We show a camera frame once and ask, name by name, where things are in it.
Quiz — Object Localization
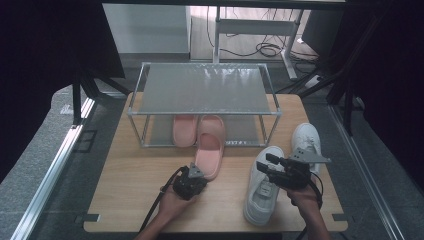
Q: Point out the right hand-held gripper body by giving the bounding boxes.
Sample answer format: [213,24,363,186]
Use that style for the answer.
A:
[268,146,333,191]

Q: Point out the white sneaker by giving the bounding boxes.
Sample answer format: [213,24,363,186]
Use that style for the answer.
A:
[290,122,323,174]
[243,145,286,227]

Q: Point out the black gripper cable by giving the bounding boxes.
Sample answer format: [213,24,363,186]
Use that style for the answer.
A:
[294,169,325,240]
[138,166,187,233]

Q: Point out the pink slipper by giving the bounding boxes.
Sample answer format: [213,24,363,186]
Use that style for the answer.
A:
[194,115,227,182]
[172,114,199,148]

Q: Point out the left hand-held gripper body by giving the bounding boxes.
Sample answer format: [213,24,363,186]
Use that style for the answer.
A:
[172,162,209,202]

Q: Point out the person's left hand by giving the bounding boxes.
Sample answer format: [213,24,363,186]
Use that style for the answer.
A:
[158,186,198,222]

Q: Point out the black computer case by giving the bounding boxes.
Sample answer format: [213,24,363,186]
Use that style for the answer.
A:
[301,9,345,58]

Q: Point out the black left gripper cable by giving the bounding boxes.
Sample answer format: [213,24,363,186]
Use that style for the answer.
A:
[138,166,187,233]

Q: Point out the black floor cables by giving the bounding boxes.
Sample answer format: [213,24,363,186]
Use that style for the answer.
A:
[206,6,321,63]

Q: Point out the white cabinet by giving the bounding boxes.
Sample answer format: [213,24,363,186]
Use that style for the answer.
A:
[102,3,192,55]

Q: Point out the white desk frame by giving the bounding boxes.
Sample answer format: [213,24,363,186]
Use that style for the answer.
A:
[213,6,306,80]

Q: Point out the person's right hand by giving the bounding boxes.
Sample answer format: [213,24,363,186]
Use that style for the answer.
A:
[284,181,323,212]

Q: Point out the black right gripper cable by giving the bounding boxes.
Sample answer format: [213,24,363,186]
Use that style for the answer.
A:
[294,169,325,240]

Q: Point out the grey metal shoe rack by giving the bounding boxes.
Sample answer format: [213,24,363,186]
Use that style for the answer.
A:
[126,61,283,148]

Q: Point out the white power strip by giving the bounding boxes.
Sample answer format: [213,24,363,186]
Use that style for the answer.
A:
[304,74,325,89]

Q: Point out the black metal stand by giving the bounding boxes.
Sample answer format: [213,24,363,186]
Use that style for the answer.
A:
[276,13,384,136]
[71,66,132,126]

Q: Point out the aluminium rail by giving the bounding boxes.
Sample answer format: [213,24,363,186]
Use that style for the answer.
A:
[9,96,97,240]
[328,104,406,240]

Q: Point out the black curtain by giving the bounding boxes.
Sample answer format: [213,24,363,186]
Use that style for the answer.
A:
[0,0,126,183]
[333,0,424,193]

